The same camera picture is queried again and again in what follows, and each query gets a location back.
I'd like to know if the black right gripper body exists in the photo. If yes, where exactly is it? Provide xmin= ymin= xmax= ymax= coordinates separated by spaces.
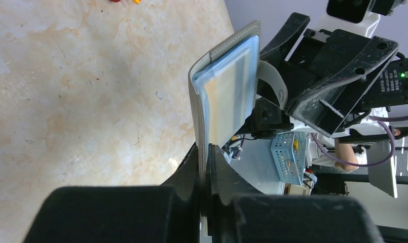
xmin=245 ymin=13 xmax=408 ymax=138

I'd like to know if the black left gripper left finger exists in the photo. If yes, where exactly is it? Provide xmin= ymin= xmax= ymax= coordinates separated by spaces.
xmin=24 ymin=146 xmax=200 ymax=242

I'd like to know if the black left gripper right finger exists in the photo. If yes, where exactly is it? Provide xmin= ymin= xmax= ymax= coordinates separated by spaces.
xmin=206 ymin=145 xmax=384 ymax=242

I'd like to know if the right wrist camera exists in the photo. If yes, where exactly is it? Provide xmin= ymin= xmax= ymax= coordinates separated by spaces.
xmin=315 ymin=0 xmax=408 ymax=37

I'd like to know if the blue perforated plastic basket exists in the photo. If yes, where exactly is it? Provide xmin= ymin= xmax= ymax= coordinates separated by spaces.
xmin=270 ymin=132 xmax=308 ymax=185

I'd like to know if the gold credit card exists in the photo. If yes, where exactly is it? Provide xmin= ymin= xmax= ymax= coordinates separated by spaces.
xmin=204 ymin=51 xmax=256 ymax=146

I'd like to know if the yellow red toy brick car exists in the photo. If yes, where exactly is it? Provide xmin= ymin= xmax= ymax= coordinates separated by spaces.
xmin=108 ymin=0 xmax=142 ymax=4

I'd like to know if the person forearm in background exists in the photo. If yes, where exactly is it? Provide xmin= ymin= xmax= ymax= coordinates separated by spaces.
xmin=335 ymin=139 xmax=358 ymax=172

